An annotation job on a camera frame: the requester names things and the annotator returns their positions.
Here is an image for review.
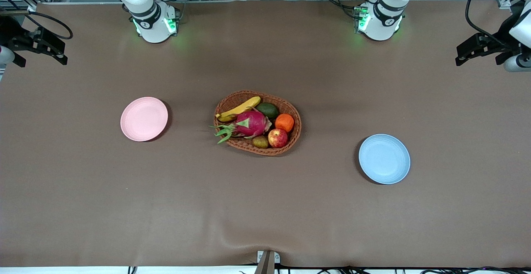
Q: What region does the yellow banana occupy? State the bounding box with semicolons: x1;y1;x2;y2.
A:
215;96;262;122

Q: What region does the red apple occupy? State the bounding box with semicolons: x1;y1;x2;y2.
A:
268;128;289;148

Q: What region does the pink plate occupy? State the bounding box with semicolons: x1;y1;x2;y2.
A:
120;97;169;142

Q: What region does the blue plate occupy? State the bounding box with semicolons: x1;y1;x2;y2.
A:
358;134;411;185

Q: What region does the orange fruit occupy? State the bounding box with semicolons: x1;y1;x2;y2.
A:
275;114;295;133

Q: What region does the brown wicker basket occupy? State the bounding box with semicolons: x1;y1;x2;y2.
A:
213;90;302;157

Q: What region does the pink dragon fruit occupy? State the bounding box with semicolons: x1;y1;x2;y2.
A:
209;107;273;144

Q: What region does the green avocado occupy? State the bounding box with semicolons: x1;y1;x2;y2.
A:
256;102;280;120

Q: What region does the brown table cover cloth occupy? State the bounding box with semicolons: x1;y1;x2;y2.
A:
0;0;531;268

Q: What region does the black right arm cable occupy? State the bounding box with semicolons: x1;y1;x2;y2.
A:
25;12;74;41

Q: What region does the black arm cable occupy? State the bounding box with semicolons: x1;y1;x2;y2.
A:
25;12;74;41
465;0;500;46

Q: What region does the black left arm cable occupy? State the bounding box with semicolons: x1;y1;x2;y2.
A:
465;0;500;46

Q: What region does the metal camera bracket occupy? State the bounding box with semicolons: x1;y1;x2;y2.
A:
254;250;281;274

